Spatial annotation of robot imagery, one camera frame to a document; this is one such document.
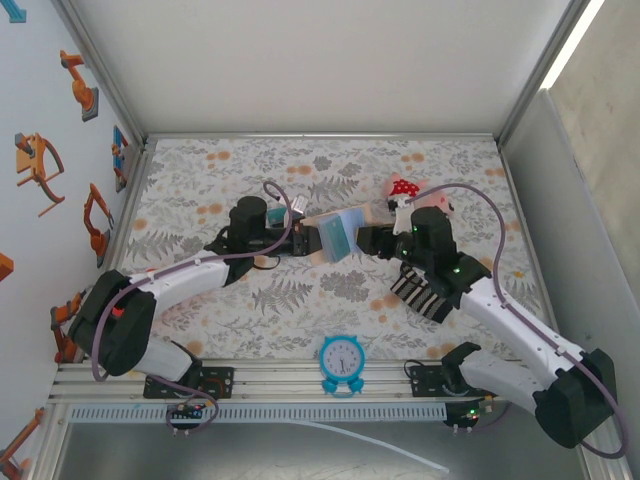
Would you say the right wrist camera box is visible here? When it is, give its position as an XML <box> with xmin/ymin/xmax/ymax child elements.
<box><xmin>392</xmin><ymin>197</ymin><xmax>414</xmax><ymax>236</ymax></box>

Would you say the wide aluminium base rail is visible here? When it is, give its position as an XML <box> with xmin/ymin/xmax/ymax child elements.
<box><xmin>47</xmin><ymin>358</ymin><xmax>609</xmax><ymax>405</ymax></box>

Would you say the aluminium frame rail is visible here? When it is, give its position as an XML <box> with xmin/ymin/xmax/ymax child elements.
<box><xmin>74</xmin><ymin>142</ymin><xmax>156</xmax><ymax>364</ymax></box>
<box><xmin>143</xmin><ymin>131</ymin><xmax>504</xmax><ymax>146</ymax></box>

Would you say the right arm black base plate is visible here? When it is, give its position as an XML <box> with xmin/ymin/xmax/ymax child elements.
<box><xmin>409</xmin><ymin>364</ymin><xmax>500</xmax><ymax>399</ymax></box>

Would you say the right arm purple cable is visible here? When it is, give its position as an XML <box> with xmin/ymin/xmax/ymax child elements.
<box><xmin>403</xmin><ymin>182</ymin><xmax>629</xmax><ymax>459</ymax></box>

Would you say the beige card holder wallet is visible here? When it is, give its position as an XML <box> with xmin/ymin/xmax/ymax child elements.
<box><xmin>302</xmin><ymin>202</ymin><xmax>396</xmax><ymax>266</ymax></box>

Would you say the floral tablecloth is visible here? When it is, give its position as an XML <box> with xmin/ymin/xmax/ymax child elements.
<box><xmin>97</xmin><ymin>137</ymin><xmax>559</xmax><ymax>361</ymax></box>

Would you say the white slotted cable duct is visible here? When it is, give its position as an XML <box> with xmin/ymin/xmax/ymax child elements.
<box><xmin>67</xmin><ymin>403</ymin><xmax>448</xmax><ymax>422</ymax></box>

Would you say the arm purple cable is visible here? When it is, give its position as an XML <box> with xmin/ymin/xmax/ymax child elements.
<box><xmin>403</xmin><ymin>182</ymin><xmax>629</xmax><ymax>459</ymax></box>
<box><xmin>91</xmin><ymin>180</ymin><xmax>295</xmax><ymax>437</ymax></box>

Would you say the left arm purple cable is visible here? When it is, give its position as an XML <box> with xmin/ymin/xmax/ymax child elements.
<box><xmin>91</xmin><ymin>180</ymin><xmax>295</xmax><ymax>437</ymax></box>

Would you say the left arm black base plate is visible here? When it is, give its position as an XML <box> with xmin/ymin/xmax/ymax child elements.
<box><xmin>143</xmin><ymin>366</ymin><xmax>235</xmax><ymax>400</ymax></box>

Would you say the blue alarm clock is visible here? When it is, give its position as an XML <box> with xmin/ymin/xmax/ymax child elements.
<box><xmin>318</xmin><ymin>335</ymin><xmax>367</xmax><ymax>399</ymax></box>

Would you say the pink plush toy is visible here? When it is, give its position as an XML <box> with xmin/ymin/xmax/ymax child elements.
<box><xmin>382</xmin><ymin>172</ymin><xmax>457</xmax><ymax>219</ymax></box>

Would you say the aluminium frame post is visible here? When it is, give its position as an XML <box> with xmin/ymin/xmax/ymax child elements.
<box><xmin>52</xmin><ymin>0</ymin><xmax>151</xmax><ymax>146</ymax></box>
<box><xmin>497</xmin><ymin>0</ymin><xmax>594</xmax><ymax>149</ymax></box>

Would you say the blue orange machine wall sticker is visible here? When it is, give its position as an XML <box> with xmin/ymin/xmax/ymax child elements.
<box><xmin>110</xmin><ymin>125</ymin><xmax>130</xmax><ymax>194</ymax></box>

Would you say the black white striped sock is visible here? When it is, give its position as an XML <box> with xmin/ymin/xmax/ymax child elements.
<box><xmin>389</xmin><ymin>264</ymin><xmax>454</xmax><ymax>325</ymax></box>

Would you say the white plastic strip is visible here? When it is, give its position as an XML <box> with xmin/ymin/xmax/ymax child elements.
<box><xmin>294</xmin><ymin>419</ymin><xmax>450</xmax><ymax>474</ymax></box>

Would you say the orange gripper wall sticker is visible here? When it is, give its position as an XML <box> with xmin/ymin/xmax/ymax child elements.
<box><xmin>13</xmin><ymin>132</ymin><xmax>66</xmax><ymax>218</ymax></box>

